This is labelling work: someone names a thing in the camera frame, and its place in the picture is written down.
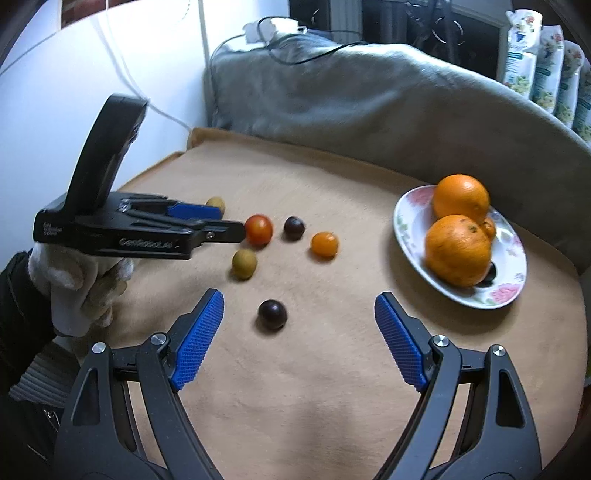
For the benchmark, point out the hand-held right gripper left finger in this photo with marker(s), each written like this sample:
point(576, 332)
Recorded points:
point(198, 341)

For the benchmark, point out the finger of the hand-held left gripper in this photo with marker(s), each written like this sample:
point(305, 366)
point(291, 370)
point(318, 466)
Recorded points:
point(194, 211)
point(226, 231)

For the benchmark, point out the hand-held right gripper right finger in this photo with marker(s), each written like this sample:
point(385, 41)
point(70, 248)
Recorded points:
point(401, 341)

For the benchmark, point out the red-orange cherry tomato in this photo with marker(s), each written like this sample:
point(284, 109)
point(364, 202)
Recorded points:
point(258, 229)

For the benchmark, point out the dark purple cherry tomato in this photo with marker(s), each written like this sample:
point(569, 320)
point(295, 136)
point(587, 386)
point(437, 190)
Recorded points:
point(272, 314)
point(294, 228)

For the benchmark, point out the rough-skinned orange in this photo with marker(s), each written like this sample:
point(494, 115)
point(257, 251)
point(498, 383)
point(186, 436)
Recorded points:
point(457, 251)

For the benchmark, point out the floral white plate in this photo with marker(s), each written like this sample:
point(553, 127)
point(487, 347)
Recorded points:
point(411, 230)

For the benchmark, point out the small orange kumquat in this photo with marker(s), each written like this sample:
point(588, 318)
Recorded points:
point(324, 244)
point(489, 228)

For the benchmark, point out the smooth orange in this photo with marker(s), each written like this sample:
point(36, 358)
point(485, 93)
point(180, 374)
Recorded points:
point(461, 196)

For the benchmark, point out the person's left forearm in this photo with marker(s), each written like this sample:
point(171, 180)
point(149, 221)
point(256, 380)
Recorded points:
point(27, 323)

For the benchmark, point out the person's left hand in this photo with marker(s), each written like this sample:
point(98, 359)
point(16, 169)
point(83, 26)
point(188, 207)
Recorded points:
point(69, 295)

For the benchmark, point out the small green-brown fruit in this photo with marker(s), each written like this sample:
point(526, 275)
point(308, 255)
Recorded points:
point(215, 201)
point(244, 264)

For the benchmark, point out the grey blanket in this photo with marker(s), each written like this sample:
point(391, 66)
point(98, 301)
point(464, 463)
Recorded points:
point(369, 106)

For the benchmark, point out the round dream catcher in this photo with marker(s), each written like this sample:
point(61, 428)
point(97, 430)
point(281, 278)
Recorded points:
point(435, 30)

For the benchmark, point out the white floral refill pouch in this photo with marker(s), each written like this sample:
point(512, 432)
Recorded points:
point(584, 106)
point(549, 69)
point(569, 87)
point(521, 50)

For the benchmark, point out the white window frame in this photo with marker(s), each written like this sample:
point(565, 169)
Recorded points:
point(498, 46)

